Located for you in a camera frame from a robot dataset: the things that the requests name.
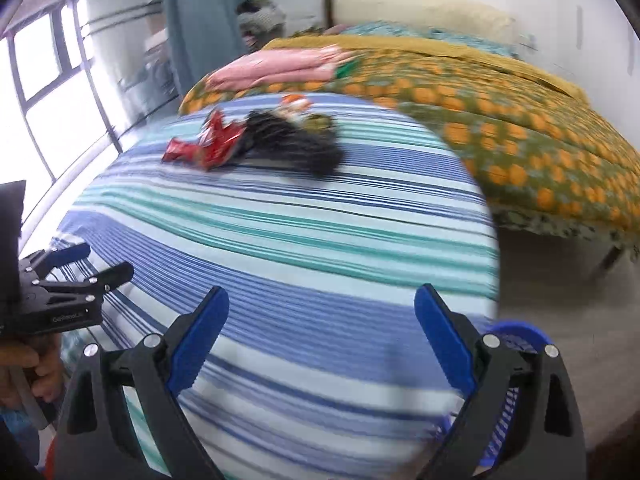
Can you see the pink pillow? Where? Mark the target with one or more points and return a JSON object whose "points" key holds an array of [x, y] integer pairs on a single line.
{"points": [[336, 30]]}

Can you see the window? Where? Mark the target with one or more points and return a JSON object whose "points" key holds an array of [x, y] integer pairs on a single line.
{"points": [[50, 100]]}

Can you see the striped tablecloth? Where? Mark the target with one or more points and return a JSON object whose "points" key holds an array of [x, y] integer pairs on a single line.
{"points": [[300, 240]]}

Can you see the black foam net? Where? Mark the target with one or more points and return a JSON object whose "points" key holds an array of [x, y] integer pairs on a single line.
{"points": [[270, 132], [320, 157]]}

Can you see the clothes pile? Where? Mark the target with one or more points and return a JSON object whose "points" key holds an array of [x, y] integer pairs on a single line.
{"points": [[260, 17]]}

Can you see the wall socket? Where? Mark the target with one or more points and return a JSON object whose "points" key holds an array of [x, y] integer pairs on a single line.
{"points": [[527, 41]]}

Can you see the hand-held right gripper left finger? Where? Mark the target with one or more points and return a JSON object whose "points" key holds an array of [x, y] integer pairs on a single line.
{"points": [[200, 340]]}

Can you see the blue plastic basket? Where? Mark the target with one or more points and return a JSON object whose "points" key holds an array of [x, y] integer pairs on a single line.
{"points": [[515, 332]]}

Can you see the red snack wrapper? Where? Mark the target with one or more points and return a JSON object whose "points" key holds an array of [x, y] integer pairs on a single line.
{"points": [[222, 137], [180, 151]]}

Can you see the pink folded blanket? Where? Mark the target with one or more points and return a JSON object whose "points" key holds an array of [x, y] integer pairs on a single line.
{"points": [[275, 67]]}

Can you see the beige headboard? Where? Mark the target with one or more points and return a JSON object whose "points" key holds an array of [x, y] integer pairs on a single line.
{"points": [[425, 10]]}

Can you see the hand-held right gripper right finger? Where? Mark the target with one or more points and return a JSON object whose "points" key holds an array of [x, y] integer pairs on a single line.
{"points": [[445, 340]]}

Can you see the blue curtain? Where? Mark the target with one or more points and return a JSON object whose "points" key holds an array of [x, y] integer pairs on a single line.
{"points": [[200, 25]]}

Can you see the wooden bed frame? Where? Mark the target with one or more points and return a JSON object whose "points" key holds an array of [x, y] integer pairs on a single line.
{"points": [[328, 10]]}

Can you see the teal patterned pillow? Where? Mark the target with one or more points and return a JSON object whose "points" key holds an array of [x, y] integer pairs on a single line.
{"points": [[480, 45], [390, 29]]}

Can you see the orange floral quilt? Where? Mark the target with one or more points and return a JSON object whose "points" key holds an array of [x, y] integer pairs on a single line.
{"points": [[525, 150]]}

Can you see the floral bed skirt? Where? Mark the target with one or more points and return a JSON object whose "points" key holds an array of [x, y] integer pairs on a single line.
{"points": [[565, 230]]}

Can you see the white wardrobe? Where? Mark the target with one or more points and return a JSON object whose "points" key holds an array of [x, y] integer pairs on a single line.
{"points": [[600, 10]]}

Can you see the dark yellow wrapper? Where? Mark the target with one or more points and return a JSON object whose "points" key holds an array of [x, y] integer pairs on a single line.
{"points": [[318, 122]]}

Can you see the wooden bed leg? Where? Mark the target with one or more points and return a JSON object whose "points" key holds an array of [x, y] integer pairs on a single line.
{"points": [[604, 260]]}

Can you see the yellow blanket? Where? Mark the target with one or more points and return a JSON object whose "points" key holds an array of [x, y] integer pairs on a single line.
{"points": [[475, 57]]}

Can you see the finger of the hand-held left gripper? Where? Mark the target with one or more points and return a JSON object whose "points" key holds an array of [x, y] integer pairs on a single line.
{"points": [[107, 277], [70, 255]]}

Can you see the person's left hand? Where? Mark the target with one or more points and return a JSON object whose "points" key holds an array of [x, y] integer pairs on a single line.
{"points": [[47, 375]]}

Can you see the orange white snack packet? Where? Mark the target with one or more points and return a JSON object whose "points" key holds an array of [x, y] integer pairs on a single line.
{"points": [[295, 103]]}

